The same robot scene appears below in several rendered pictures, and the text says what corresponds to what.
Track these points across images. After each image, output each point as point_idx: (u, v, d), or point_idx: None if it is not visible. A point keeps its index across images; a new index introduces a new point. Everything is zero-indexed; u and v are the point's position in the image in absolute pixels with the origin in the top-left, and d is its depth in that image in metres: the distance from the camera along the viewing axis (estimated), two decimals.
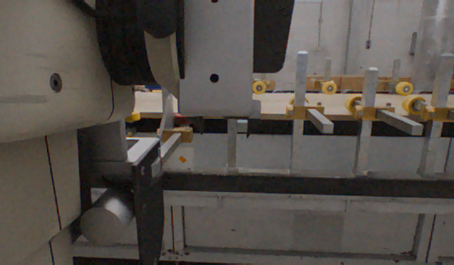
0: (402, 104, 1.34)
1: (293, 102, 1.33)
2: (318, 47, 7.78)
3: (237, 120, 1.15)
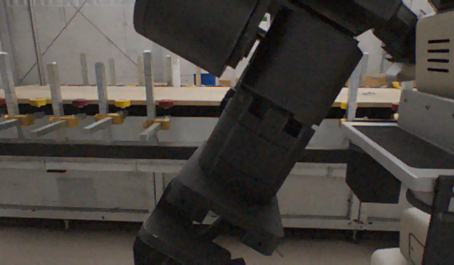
0: None
1: None
2: None
3: None
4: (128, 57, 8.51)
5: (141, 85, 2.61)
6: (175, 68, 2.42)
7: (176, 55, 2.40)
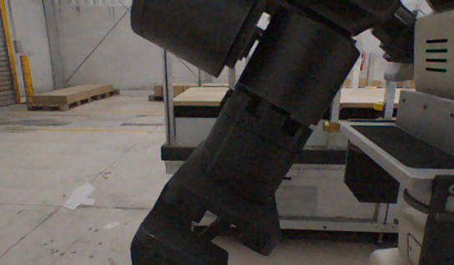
0: None
1: None
2: None
3: None
4: (178, 57, 8.40)
5: None
6: (357, 69, 2.32)
7: (360, 55, 2.29)
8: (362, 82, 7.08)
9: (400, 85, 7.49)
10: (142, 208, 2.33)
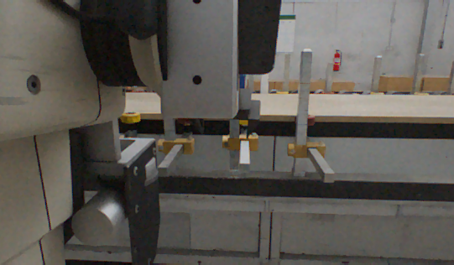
0: None
1: None
2: (388, 47, 7.65)
3: None
4: None
5: None
6: None
7: None
8: (336, 84, 6.77)
9: None
10: None
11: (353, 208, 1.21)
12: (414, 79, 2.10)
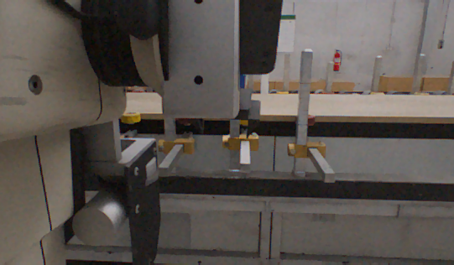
0: None
1: None
2: (388, 47, 7.65)
3: None
4: None
5: None
6: None
7: None
8: (336, 84, 6.77)
9: None
10: None
11: (353, 208, 1.21)
12: (414, 79, 2.10)
